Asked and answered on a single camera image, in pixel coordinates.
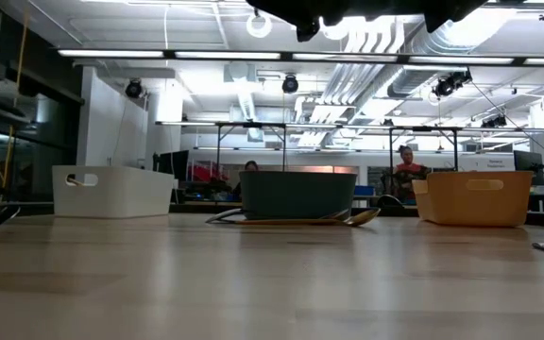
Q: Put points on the dark teal plastic bin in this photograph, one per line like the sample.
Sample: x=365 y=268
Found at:
x=295 y=193

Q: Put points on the black ceiling spotlight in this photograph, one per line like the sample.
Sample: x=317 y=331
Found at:
x=447 y=86
x=494 y=122
x=133 y=89
x=290 y=84

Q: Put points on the black chair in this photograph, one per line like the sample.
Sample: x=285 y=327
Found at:
x=389 y=200

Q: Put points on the person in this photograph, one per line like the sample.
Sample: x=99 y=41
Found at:
x=251 y=165
x=406 y=163

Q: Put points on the blue storage bin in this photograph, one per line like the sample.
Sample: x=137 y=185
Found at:
x=364 y=190

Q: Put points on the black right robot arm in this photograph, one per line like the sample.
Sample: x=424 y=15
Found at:
x=395 y=7

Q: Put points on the white plastic bin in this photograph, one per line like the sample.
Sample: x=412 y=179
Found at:
x=121 y=193

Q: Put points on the black rail with light strips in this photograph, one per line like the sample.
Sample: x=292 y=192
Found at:
x=225 y=55

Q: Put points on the yellow plastic bin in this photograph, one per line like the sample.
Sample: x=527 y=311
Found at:
x=475 y=203

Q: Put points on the white wall sign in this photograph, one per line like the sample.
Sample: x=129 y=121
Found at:
x=498 y=164

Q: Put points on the black monitor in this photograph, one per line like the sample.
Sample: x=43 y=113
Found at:
x=173 y=165
x=529 y=167

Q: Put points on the black workstation frame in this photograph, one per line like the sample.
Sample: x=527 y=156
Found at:
x=253 y=124
x=423 y=128

